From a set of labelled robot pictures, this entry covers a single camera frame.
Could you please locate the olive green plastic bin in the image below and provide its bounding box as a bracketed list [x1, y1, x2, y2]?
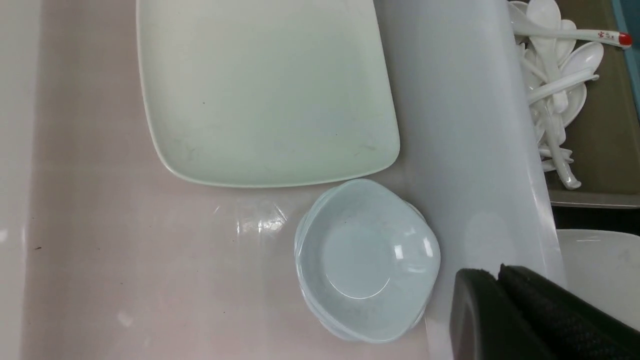
[546, 0, 640, 208]

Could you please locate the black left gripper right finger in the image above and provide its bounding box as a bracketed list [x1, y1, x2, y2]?
[497, 264, 640, 360]

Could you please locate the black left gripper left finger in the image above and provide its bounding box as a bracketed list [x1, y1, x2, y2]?
[449, 268, 557, 360]

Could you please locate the teal plastic bin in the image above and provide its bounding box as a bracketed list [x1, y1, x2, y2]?
[612, 0, 640, 121]

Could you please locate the white spoon red handle tip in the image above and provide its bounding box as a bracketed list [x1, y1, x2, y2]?
[507, 2, 633, 49]

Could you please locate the large white plastic tub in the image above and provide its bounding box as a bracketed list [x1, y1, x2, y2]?
[1, 0, 566, 360]

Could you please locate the white small bowl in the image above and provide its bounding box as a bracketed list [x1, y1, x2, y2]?
[295, 200, 436, 345]
[294, 178, 442, 344]

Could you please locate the white square rice plate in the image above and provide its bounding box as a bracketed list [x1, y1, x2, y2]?
[557, 228, 640, 330]

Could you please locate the white square plate in tub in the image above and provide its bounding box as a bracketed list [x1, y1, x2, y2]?
[135, 0, 401, 188]

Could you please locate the white small bowl top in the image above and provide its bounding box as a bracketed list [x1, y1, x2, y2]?
[294, 178, 442, 344]

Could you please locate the white small bowl bottom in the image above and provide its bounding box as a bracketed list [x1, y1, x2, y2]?
[295, 200, 436, 345]

